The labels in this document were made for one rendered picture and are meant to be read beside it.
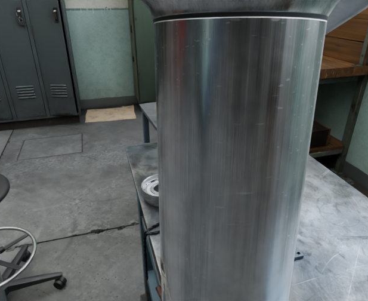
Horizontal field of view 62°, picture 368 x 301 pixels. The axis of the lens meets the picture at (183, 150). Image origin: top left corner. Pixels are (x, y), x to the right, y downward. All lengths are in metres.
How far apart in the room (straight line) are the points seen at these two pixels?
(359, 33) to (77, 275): 2.24
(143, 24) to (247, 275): 3.42
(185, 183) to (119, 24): 3.71
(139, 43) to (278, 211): 3.43
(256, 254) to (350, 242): 0.65
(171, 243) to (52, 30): 3.16
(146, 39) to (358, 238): 3.08
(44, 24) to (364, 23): 2.60
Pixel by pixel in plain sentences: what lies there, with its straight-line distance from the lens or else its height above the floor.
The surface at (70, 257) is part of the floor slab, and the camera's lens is 1.90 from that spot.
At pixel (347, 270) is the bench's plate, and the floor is 0.80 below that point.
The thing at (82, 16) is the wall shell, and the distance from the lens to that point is 3.82.
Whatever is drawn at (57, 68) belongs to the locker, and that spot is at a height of 0.61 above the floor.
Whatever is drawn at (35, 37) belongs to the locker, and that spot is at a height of 0.91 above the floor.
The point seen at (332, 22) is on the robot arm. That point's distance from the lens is 0.38.
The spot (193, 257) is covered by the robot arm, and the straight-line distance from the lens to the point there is 0.17.
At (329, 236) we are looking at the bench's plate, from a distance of 0.81.
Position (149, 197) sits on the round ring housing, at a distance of 0.80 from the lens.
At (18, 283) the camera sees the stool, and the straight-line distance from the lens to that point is 1.74.
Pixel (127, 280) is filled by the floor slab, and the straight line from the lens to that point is 1.71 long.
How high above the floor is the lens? 1.30
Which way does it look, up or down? 28 degrees down
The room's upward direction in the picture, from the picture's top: straight up
